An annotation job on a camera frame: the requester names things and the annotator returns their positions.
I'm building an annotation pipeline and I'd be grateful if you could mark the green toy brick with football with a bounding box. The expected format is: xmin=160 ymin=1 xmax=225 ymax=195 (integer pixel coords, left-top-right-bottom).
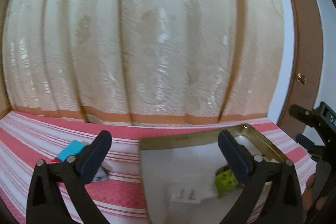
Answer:
xmin=214 ymin=169 xmax=238 ymax=198

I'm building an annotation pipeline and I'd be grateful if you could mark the brown wooden door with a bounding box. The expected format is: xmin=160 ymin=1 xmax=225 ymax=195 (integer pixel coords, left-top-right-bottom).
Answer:
xmin=277 ymin=0 xmax=323 ymax=138

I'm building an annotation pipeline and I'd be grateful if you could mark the gold metal tin tray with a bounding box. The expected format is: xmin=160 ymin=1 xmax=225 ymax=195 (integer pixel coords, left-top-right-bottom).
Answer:
xmin=138 ymin=123 xmax=289 ymax=224

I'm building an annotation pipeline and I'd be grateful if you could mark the brass door knob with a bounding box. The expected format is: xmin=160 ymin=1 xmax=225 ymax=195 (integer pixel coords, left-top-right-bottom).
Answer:
xmin=296 ymin=73 xmax=307 ymax=85

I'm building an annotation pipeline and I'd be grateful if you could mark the cream floral curtain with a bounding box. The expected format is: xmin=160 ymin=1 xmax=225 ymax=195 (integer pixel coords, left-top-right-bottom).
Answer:
xmin=2 ymin=0 xmax=284 ymax=124

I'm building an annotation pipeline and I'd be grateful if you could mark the blue toy brick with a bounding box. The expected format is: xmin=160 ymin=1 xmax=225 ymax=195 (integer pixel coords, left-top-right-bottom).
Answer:
xmin=57 ymin=140 xmax=85 ymax=161

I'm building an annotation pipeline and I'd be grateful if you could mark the red white striped cloth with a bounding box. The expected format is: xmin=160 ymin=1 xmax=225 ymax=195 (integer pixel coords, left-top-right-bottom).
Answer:
xmin=0 ymin=111 xmax=317 ymax=224

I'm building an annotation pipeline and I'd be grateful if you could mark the white paper tray liner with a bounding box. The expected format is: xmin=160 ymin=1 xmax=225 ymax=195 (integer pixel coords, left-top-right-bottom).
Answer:
xmin=140 ymin=134 xmax=274 ymax=224

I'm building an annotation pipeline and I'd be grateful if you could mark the black white small object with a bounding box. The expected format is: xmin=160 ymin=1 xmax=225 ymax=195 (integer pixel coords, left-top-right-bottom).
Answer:
xmin=92 ymin=166 xmax=109 ymax=182

